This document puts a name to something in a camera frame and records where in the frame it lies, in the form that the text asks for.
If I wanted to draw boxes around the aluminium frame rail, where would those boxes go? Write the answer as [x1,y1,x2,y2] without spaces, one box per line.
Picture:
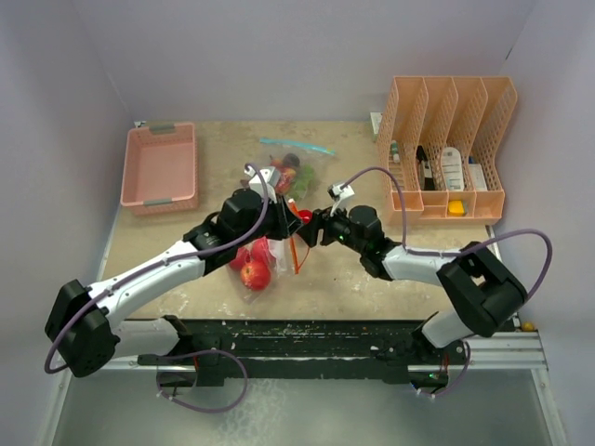
[88,316,546,376]

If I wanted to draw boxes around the white bottle in organizer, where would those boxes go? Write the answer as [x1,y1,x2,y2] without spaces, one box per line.
[441,147,465,191]

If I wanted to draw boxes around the small green capped bottle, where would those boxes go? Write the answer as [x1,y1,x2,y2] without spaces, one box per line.
[390,140,401,164]

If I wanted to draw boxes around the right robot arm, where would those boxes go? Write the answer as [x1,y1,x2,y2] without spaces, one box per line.
[297,205,528,363]

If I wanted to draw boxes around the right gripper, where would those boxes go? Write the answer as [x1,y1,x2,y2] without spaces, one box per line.
[296,200,366,255]

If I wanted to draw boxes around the pink perforated plastic basket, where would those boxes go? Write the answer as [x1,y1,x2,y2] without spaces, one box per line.
[120,122,198,216]

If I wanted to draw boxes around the fake pomegranate red yellow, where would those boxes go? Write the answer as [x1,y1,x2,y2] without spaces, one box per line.
[250,237,274,266]

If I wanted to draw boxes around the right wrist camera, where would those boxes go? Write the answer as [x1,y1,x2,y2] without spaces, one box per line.
[328,182,355,216]

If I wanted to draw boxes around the white box in organizer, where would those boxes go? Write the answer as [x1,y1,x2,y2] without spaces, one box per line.
[469,163,488,191]

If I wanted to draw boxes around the red fake apple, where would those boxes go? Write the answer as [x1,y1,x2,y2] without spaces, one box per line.
[297,209,312,225]

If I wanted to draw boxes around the orange desk file organizer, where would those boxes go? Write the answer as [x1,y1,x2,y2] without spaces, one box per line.
[377,76,518,225]

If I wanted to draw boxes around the yellow object in organizer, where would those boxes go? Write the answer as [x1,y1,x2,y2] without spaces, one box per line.
[447,200,467,217]

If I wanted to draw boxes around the large pink red apple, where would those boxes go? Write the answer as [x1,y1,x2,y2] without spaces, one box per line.
[240,260,271,292]

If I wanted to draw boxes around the black item in organizer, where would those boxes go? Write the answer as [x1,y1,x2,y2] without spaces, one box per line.
[416,145,435,190]

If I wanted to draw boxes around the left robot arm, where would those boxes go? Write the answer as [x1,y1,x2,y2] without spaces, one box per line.
[44,190,302,377]

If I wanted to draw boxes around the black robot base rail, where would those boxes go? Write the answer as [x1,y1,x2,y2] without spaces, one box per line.
[138,316,468,387]

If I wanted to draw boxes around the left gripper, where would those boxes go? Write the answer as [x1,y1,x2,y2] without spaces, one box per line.
[235,192,303,247]

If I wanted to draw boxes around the blue zip bag small fruits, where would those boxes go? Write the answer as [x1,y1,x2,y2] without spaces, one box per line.
[252,138,336,202]

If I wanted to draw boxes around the white box behind organizer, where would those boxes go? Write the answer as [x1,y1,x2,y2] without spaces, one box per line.
[369,111,383,142]

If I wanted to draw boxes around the orange zip bag with apples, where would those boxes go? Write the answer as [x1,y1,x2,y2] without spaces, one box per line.
[226,235,311,304]

